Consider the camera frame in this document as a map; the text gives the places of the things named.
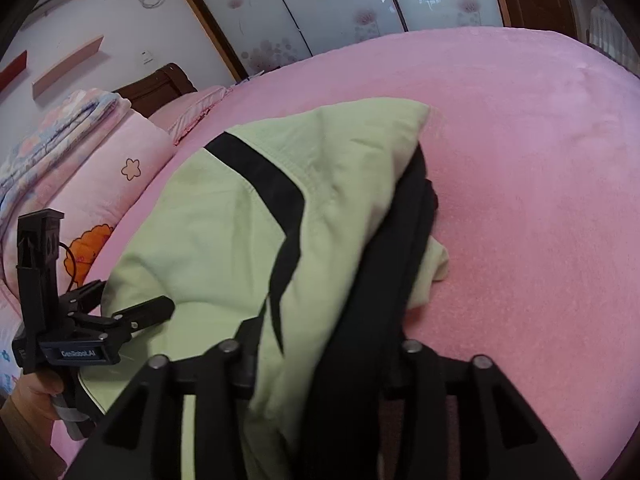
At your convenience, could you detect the white embroidered small pillow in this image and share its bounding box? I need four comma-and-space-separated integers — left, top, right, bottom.
0, 283, 22, 398

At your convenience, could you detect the pink plush bed blanket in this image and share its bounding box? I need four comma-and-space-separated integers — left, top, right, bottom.
49, 26, 640, 480

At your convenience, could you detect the person's left hand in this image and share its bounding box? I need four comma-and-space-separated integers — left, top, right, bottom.
11, 372, 63, 422

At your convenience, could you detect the pink wall shelf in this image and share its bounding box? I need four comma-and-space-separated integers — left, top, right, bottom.
32, 35, 104, 100

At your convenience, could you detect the pink cartoon pillow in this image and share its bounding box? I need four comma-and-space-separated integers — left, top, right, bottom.
2, 110, 176, 294

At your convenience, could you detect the folded floral quilt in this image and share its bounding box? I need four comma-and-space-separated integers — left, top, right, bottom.
1, 88, 131, 222

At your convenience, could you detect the green and black hooded jacket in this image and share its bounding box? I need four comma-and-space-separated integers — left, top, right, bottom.
79, 98, 430, 479

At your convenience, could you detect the dark wooden headboard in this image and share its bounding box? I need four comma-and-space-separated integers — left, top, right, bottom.
116, 63, 196, 118

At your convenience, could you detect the red wall shelf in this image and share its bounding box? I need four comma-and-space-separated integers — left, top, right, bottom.
0, 51, 28, 91

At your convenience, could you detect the lace covered furniture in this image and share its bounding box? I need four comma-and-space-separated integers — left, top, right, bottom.
587, 2, 640, 76

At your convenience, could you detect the pink striped flat pillow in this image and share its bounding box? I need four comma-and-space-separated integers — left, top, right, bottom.
149, 86, 228, 145

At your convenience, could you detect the floral sliding wardrobe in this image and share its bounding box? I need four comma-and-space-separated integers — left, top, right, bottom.
186, 0, 510, 80

